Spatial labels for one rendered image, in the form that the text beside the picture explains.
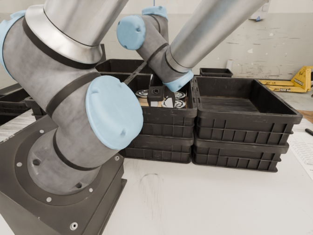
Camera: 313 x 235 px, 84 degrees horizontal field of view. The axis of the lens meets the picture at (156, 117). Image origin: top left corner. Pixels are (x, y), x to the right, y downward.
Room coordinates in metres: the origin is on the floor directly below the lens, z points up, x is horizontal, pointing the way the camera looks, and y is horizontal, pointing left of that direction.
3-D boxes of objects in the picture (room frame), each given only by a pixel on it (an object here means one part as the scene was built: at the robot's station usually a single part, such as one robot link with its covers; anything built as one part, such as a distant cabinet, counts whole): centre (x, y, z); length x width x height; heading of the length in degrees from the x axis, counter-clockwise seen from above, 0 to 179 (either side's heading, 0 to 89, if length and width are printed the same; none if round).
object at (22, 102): (1.51, 1.20, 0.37); 0.40 x 0.30 x 0.45; 172
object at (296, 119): (0.65, -0.30, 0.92); 0.40 x 0.30 x 0.02; 172
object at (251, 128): (0.65, -0.30, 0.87); 0.40 x 0.30 x 0.11; 172
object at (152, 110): (0.69, -0.01, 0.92); 0.40 x 0.30 x 0.02; 172
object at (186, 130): (0.69, -0.01, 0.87); 0.40 x 0.30 x 0.11; 172
